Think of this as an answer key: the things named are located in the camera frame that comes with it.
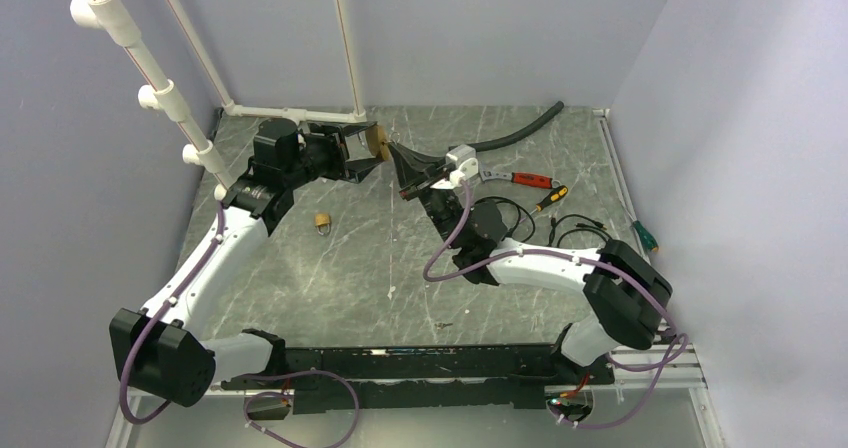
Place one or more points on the yellow black screwdriver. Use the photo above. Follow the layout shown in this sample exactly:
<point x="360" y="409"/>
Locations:
<point x="556" y="194"/>

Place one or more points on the red handled adjustable wrench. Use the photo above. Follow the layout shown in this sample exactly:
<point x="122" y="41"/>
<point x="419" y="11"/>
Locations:
<point x="520" y="178"/>

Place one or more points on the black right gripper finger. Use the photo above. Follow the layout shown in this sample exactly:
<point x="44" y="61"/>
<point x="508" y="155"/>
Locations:
<point x="409" y="164"/>
<point x="411" y="188"/>

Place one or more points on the green handled screwdriver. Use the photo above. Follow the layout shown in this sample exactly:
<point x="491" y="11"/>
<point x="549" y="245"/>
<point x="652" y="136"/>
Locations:
<point x="647" y="240"/>

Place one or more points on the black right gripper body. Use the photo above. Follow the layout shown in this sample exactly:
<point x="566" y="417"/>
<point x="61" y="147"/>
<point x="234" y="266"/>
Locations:
<point x="441" y="205"/>

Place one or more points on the small brass padlock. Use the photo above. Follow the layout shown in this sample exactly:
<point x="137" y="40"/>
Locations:
<point x="323" y="223"/>

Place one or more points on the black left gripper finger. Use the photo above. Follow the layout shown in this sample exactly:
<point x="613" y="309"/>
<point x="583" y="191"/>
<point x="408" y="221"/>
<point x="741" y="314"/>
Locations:
<point x="352" y="171"/>
<point x="340" y="132"/>

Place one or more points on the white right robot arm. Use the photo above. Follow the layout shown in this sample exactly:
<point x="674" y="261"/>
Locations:
<point x="628" y="298"/>

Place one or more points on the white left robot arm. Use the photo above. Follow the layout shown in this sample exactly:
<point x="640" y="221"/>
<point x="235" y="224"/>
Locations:
<point x="157" y="348"/>

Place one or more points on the large brass padlock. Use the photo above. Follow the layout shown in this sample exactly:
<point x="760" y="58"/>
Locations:
<point x="377" y="142"/>

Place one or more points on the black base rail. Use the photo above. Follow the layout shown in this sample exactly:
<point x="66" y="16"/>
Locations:
<point x="320" y="379"/>

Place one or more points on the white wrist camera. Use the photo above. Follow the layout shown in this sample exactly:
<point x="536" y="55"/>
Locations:
<point x="465" y="162"/>

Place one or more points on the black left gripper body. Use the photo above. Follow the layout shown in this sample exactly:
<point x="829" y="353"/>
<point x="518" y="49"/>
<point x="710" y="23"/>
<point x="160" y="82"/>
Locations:
<point x="320" y="156"/>

